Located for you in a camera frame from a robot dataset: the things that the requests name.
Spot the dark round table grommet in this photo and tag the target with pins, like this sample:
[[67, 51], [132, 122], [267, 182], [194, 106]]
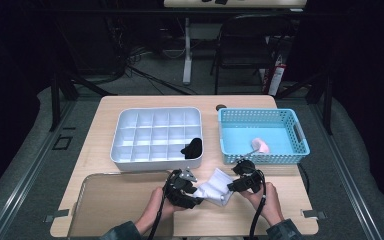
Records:
[[220, 107]]

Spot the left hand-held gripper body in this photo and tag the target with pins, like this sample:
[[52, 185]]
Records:
[[178, 191]]

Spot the pink sock pair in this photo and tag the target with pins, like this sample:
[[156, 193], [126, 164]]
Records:
[[260, 146]]

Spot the red and white canister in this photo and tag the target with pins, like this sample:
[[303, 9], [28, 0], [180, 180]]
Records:
[[276, 78]]

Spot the person's right hand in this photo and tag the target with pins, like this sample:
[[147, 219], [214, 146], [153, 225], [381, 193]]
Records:
[[270, 206]]

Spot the grey metal table bracket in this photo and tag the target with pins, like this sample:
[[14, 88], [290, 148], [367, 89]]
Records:
[[55, 216], [315, 214]]

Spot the transparent box lid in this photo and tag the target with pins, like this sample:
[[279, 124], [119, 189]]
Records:
[[113, 206]]

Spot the person's left hand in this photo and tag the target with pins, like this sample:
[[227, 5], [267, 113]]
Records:
[[161, 208]]

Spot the grey metal floor rail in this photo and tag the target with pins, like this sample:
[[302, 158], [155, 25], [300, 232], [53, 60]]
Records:
[[20, 190], [350, 190]]

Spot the black metal frame stand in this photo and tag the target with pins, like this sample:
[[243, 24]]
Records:
[[327, 100], [55, 100]]

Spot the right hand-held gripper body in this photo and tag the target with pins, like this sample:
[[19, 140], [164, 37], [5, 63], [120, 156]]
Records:
[[246, 173]]

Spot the white desk leg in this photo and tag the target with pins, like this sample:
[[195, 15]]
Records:
[[187, 60]]

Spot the blue perforated plastic basket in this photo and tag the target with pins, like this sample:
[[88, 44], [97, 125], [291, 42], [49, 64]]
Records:
[[263, 126]]

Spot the white compartment storage box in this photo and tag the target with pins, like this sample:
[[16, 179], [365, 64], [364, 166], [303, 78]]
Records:
[[146, 133]]

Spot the black folding chair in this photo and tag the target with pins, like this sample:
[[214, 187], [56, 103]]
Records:
[[246, 43]]

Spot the white sock pair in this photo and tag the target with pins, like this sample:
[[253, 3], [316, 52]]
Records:
[[215, 186]]

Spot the black sock pair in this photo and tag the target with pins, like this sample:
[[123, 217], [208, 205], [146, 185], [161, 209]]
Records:
[[193, 149]]

